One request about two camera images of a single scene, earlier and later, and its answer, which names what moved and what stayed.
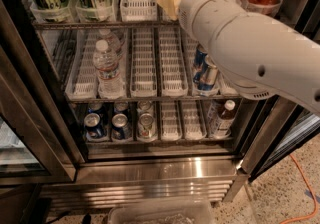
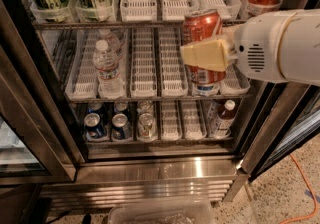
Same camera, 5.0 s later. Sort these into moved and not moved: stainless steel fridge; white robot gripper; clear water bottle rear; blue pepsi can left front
Moved: white robot gripper
Not moved: clear water bottle rear; stainless steel fridge; blue pepsi can left front
